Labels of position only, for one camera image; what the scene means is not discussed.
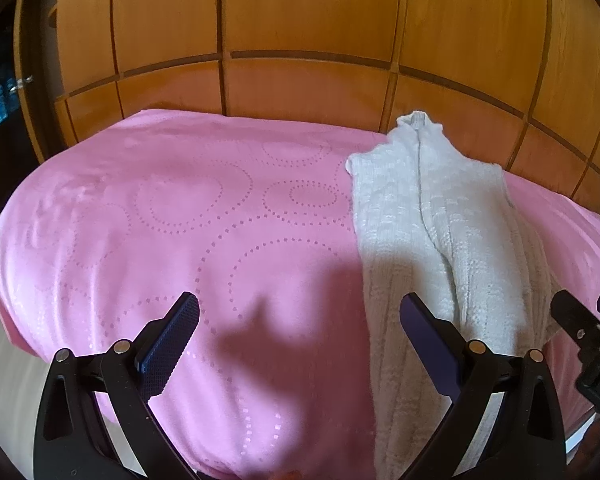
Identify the dark wooden door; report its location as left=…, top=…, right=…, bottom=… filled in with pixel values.
left=0, top=0, right=65, bottom=209

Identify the white knitted sweater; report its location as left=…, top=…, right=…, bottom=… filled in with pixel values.
left=347, top=110, right=558, bottom=479

